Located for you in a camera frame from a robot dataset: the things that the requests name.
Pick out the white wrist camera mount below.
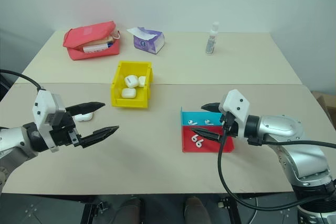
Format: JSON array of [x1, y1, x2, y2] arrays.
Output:
[[218, 89, 251, 138], [32, 90, 66, 153]]

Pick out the white marker with blue cap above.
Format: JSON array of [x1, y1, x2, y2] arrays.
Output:
[[83, 42, 113, 53]]

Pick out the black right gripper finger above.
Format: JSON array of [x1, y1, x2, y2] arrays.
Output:
[[201, 102, 222, 113], [189, 126, 224, 143]]

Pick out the white earbud cases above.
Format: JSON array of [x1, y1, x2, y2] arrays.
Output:
[[124, 75, 140, 89]]

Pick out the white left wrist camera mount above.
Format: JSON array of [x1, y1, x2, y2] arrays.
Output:
[[32, 90, 66, 153]]

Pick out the yellow plastic bin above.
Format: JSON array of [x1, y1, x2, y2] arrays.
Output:
[[110, 60, 154, 110]]

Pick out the short black right arm cable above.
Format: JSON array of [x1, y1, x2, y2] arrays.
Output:
[[248, 136, 336, 150]]

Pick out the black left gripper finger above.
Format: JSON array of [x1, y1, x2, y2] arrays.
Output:
[[65, 101, 107, 116], [79, 125, 120, 148]]

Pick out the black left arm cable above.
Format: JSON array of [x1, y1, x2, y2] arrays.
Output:
[[0, 69, 43, 91]]

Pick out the long black right wrist cable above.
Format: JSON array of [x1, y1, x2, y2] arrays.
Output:
[[217, 112, 336, 213]]

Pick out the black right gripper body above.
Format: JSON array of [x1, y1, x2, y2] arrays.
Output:
[[222, 112, 238, 138]]

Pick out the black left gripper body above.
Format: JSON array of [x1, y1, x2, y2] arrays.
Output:
[[49, 112, 85, 148]]

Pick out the purple tissue pack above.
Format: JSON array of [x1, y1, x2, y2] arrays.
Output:
[[126, 26, 166, 55]]

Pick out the red and blue tray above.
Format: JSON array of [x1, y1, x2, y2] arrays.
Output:
[[180, 106, 235, 154]]

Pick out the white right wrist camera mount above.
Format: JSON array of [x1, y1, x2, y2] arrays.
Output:
[[218, 89, 251, 138]]

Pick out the white spray bottle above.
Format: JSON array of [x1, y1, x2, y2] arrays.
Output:
[[205, 21, 220, 56]]

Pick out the red fabric pouch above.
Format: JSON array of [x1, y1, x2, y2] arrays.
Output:
[[62, 20, 122, 61]]

